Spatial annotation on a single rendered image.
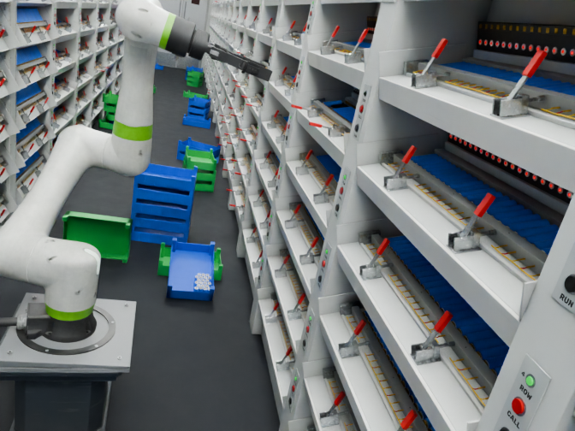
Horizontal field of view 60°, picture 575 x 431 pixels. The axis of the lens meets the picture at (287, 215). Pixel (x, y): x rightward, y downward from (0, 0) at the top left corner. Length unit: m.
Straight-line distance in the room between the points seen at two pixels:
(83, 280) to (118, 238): 1.18
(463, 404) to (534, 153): 0.36
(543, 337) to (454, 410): 0.22
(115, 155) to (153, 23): 0.44
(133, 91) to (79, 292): 0.58
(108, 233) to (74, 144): 1.00
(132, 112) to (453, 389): 1.15
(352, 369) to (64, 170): 1.00
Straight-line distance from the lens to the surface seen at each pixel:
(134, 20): 1.37
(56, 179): 1.59
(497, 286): 0.69
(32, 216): 1.52
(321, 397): 1.32
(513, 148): 0.68
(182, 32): 1.38
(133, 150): 1.59
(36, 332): 1.50
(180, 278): 2.36
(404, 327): 0.91
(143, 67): 1.53
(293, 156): 1.82
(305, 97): 1.78
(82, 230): 2.60
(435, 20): 1.13
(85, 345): 1.49
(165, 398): 1.79
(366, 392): 1.06
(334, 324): 1.23
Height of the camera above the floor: 1.19
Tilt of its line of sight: 20 degrees down
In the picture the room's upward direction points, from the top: 12 degrees clockwise
